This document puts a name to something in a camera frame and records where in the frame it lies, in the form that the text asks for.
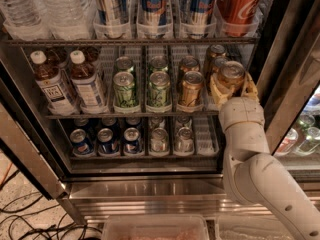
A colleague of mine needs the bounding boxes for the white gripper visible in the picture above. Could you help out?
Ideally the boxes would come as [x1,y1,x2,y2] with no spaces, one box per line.
[210,72,265,131]

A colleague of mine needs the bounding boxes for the orange can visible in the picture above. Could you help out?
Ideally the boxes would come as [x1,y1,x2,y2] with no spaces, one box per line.
[207,56,228,83]
[217,61,245,96]
[204,44,226,66]
[179,71,204,107]
[178,55,200,82]

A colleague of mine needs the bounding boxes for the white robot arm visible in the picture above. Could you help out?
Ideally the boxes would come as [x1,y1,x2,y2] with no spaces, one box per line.
[210,72,320,240]

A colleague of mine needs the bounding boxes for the fridge glass door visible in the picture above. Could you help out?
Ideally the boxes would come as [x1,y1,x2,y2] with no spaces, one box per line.
[252,0,320,154]

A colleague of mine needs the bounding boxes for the right silver can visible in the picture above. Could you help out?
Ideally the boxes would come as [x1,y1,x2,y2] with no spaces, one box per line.
[174,127,194,156]

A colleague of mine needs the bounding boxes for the silver can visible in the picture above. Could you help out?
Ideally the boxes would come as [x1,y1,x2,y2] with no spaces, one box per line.
[151,128,169,153]
[174,127,194,156]

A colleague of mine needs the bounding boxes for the front right green can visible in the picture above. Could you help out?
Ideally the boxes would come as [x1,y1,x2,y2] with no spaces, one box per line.
[148,71,170,107]

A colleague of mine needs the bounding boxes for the green can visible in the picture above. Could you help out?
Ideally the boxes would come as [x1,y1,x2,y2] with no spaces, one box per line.
[148,71,170,107]
[113,71,137,108]
[114,56,135,75]
[149,56,168,73]

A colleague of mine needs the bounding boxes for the rear right green can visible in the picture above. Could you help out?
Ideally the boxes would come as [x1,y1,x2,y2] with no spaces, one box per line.
[149,56,168,73]

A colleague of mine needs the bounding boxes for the red Coca-Cola can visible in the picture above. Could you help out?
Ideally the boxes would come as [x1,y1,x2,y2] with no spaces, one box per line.
[217,0,259,37]

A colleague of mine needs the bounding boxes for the left silver can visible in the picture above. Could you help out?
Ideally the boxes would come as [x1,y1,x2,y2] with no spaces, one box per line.
[151,128,169,153]

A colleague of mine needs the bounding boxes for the right Red Bull can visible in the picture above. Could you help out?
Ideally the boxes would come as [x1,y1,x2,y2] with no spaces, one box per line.
[180,0,215,39]

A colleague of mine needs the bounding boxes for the red bull can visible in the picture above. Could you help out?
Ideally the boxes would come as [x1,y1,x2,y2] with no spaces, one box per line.
[96,0,129,39]
[140,0,167,39]
[180,0,215,39]

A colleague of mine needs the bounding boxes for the front left green can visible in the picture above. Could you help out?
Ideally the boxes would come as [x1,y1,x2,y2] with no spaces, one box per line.
[113,71,137,108]

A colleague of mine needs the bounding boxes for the right Pepsi can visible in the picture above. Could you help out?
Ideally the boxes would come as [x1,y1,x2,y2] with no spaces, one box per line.
[124,127,143,155]

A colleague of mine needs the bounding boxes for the pepsi can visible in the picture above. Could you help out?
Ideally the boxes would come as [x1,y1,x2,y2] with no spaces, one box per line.
[70,129,94,157]
[124,127,143,155]
[97,128,119,156]

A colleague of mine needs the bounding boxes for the rear left green can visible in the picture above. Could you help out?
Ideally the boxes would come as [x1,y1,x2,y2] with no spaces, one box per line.
[114,56,135,75]

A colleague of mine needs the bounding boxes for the middle Red Bull can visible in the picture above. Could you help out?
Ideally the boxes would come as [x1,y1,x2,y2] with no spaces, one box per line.
[140,0,167,39]

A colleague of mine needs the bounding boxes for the stainless steel fridge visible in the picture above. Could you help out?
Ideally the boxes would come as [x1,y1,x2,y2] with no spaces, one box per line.
[0,0,320,225]

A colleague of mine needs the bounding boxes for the middle Pepsi can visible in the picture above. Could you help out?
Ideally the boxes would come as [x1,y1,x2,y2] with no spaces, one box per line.
[97,128,119,156]

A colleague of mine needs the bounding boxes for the left Red Bull can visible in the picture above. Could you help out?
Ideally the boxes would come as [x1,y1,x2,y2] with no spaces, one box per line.
[96,0,129,39]

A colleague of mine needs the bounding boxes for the left Pepsi can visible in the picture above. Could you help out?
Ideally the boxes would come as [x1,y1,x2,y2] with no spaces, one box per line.
[70,129,94,157]

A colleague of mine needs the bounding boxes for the right clear plastic bin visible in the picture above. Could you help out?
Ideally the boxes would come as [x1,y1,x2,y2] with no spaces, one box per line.
[215,215,294,240]

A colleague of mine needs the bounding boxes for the clear plastic bin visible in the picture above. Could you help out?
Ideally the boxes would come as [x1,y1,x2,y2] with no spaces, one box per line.
[215,215,294,240]
[101,214,210,240]

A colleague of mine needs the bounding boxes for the right tea bottle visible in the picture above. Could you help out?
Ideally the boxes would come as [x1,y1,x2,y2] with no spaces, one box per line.
[70,50,106,113]

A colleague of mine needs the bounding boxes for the tea bottle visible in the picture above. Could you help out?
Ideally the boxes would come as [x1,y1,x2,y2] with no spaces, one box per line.
[30,50,77,115]
[70,50,106,113]

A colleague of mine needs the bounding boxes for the left tea bottle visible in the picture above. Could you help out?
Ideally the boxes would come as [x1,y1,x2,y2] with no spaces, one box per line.
[30,50,77,115]

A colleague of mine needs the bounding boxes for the left clear plastic bin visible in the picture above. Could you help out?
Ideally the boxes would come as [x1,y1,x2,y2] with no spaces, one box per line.
[101,214,210,240]

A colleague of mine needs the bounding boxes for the right water bottle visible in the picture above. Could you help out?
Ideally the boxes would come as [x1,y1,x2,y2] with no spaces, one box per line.
[43,0,90,40]

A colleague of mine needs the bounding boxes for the water bottle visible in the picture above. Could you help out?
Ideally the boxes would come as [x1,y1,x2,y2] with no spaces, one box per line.
[43,0,90,40]
[0,0,50,41]

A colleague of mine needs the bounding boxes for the left water bottle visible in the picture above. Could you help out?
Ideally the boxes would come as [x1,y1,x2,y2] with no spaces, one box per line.
[0,0,50,41]

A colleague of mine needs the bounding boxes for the black floor cables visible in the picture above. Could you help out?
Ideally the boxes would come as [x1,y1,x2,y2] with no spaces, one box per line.
[0,168,103,240]

